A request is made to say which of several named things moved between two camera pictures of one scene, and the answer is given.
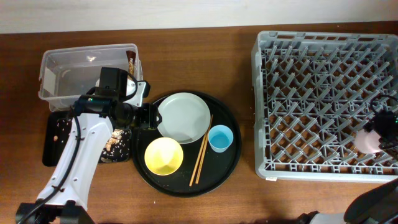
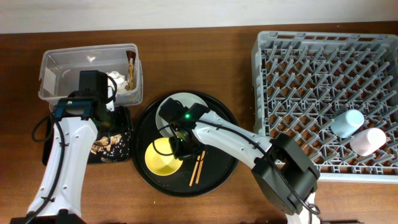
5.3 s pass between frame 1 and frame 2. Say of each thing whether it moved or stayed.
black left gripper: moved
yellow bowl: stayed
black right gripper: moved
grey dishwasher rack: stayed
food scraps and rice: stayed
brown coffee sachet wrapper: stayed
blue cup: moved
